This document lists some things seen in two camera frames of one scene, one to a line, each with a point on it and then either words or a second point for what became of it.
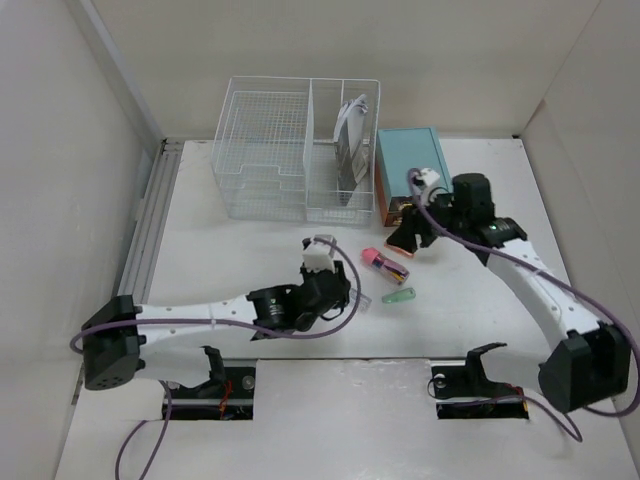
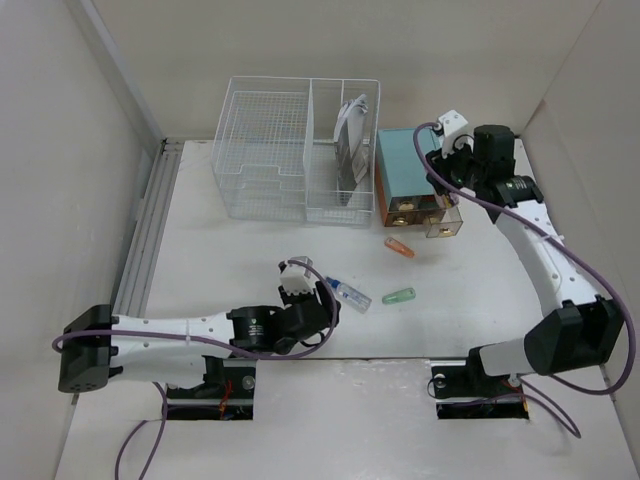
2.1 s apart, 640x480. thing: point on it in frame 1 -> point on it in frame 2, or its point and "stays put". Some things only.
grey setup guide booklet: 349,166 stays put
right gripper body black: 447,219 -> 457,168
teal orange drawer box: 399,151 stays put
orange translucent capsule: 399,251 stays put
